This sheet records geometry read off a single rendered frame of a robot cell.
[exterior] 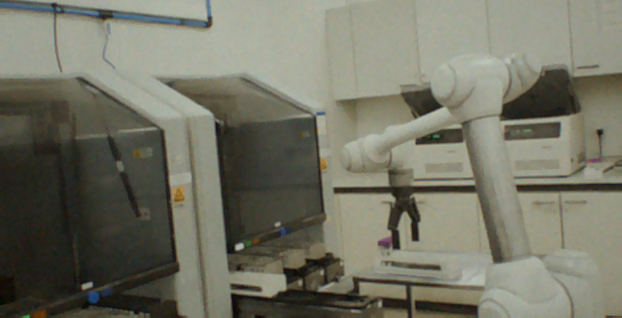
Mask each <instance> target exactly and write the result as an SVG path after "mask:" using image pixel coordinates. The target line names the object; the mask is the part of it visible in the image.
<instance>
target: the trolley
mask: <svg viewBox="0 0 622 318"><path fill-rule="evenodd" d="M401 251H413V252H427V253H441V254H455V255H461V264H462V273H461V274H460V275H458V276H456V277H454V278H453V279H449V280H443V279H436V278H428V277H417V276H407V275H396V274H388V273H387V274H383V273H375V267H374V265H373V266H371V267H369V268H367V269H366V270H364V271H362V272H360V273H358V274H356V275H354V276H352V282H353V284H354V294H360V295H363V283H371V284H384V285H396V286H403V285H405V293H406V304H407V317H408V318H415V305H414V293H413V286H421V287H434V288H445V289H458V290H471V291H483V292H484V290H485V279H486V271H487V269H488V267H489V265H490V264H492V263H493V258H492V253H488V252H466V251H444V250H422V249H403V250H401ZM533 256H535V257H536V258H537V259H539V260H540V261H541V262H543V261H544V259H545V258H546V257H547V256H548V255H533Z"/></svg>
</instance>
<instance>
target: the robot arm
mask: <svg viewBox="0 0 622 318"><path fill-rule="evenodd" d="M539 73H540V64H539V61H538V60H537V58H536V57H535V56H534V55H533V54H531V53H528V52H520V53H514V54H512V55H507V54H504V55H486V54H472V55H463V56H458V57H456V58H454V59H453V58H452V59H449V60H447V61H446V62H444V63H443V64H441V65H440V66H439V67H437V68H436V70H435V71H434V73H433V75H432V81H431V86H432V94H433V96H434V98H435V99H436V100H437V101H438V102H439V103H440V104H441V105H442V106H444V107H445V108H443V109H441V110H439V111H434V112H432V113H429V114H427V115H425V116H423V117H421V118H419V119H416V120H414V121H412V122H409V123H407V124H395V125H390V126H388V127H387V128H386V130H385V132H384V134H382V135H380V136H379V135H377V134H370V135H368V136H366V137H364V138H361V139H358V140H356V141H354V142H350V143H348V144H347V145H345V146H344V147H343V148H342V149H341V151H340V153H339V161H340V164H341V166H342V167H343V168H344V169H345V170H346V171H348V172H359V173H360V172H369V171H378V170H381V169H388V173H389V184H390V185H392V196H393V197H395V198H396V201H391V210H390V216H389V222H388V227H387V229H388V230H390V231H391V232H392V240H393V249H394V250H400V242H399V230H397V227H398V224H399V221H400V217H401V215H402V214H403V212H406V214H407V216H408V217H409V219H410V221H411V222H412V223H410V232H411V241H420V236H419V226H418V223H421V216H420V213H419V210H418V207H417V204H416V201H415V196H412V195H413V190H412V185H410V184H413V183H414V176H413V161H414V148H413V142H412V140H413V139H416V138H419V137H421V136H424V135H427V134H430V133H432V132H435V131H438V130H440V129H442V128H445V127H448V126H450V125H453V124H455V123H457V124H459V125H460V126H461V127H462V131H463V136H464V139H465V143H466V151H467V155H468V159H469V164H470V168H471V171H472V175H473V180H474V184H475V188H476V191H477V196H478V200H479V204H480V209H481V213H482V217H483V221H484V225H485V229H486V232H487V236H488V241H489V245H490V249H491V253H492V258H493V263H492V264H490V265H489V267H488V269H487V271H486V279H485V290H484V294H483V295H482V296H481V299H480V302H479V306H478V318H605V294H604V287H603V281H602V278H601V275H600V272H599V267H598V265H597V263H596V262H595V260H594V259H593V258H592V257H590V256H589V255H588V254H587V253H585V252H582V251H576V250H556V251H553V252H552V253H551V254H549V255H548V256H547V257H546V258H545V259H544V261H543V262H541V261H540V260H539V259H537V258H536V257H535V256H533V254H532V250H531V246H530V241H529V237H528V234H527V230H526V226H525V222H524V219H523V215H522V210H521V206H520V202H519V198H518V194H517V191H516V187H515V183H514V178H513V174H512V170H511V167H510V163H509V159H508V155H507V151H506V147H505V143H504V139H503V135H502V131H501V122H500V114H501V106H502V104H505V103H507V102H510V101H511V100H513V99H515V98H516V97H518V96H519V95H521V94H522V93H524V92H525V91H527V90H528V89H529V88H531V87H532V85H533V84H534V83H535V81H536V79H537V77H538V75H539ZM417 216H418V217H417Z"/></svg>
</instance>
